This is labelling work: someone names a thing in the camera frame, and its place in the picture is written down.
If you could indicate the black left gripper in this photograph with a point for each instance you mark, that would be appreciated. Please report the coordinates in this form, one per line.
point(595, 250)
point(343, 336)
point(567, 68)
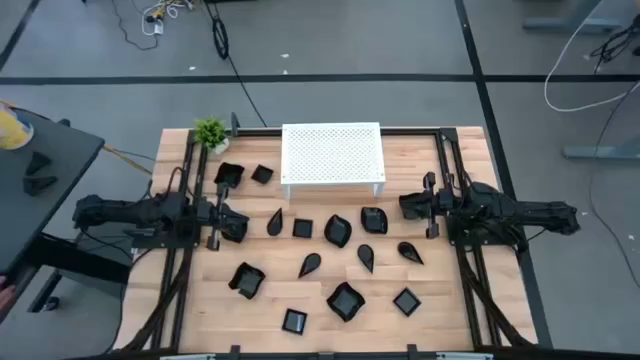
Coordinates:
point(210, 212)

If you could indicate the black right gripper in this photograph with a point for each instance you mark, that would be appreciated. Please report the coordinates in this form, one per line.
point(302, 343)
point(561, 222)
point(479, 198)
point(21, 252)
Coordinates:
point(434, 205)

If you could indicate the black teardrop plate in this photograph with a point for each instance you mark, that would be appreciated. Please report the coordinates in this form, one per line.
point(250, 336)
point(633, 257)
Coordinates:
point(311, 262)
point(365, 255)
point(275, 225)
point(407, 250)

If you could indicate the black small square plate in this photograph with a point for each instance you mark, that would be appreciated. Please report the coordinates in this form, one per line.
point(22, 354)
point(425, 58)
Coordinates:
point(302, 228)
point(406, 301)
point(262, 174)
point(294, 321)

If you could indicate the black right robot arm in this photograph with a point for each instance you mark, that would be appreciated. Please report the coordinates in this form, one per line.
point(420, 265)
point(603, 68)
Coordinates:
point(525, 212)

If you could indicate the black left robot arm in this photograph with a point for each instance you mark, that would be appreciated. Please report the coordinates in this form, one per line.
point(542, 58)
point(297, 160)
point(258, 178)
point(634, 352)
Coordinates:
point(125, 212)

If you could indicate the green plant in white pot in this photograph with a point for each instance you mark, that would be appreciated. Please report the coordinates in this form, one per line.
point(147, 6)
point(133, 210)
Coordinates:
point(211, 134)

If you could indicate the white perforated metal shelf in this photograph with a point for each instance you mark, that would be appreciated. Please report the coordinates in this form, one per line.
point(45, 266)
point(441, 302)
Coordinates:
point(332, 152)

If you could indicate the dark grey side table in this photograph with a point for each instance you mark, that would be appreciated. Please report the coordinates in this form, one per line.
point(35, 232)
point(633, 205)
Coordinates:
point(50, 200)

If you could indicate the grey desk foot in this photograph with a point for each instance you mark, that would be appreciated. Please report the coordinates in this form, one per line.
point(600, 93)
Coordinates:
point(600, 151)
point(570, 23)

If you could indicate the black triangular part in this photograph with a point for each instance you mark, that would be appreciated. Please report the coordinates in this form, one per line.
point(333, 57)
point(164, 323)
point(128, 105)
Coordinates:
point(37, 162)
point(37, 185)

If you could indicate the black caster wheel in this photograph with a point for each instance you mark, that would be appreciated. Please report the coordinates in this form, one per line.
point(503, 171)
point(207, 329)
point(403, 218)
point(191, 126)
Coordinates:
point(51, 303)

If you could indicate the yellow and white round object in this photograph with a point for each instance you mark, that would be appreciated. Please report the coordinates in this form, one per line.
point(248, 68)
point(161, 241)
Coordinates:
point(12, 132)

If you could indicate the person's hand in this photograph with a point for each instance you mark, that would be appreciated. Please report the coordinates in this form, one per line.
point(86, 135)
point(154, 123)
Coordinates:
point(5, 297)

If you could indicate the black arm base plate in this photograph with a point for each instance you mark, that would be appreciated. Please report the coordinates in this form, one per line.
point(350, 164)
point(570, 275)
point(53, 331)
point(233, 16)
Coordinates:
point(165, 242)
point(452, 235)

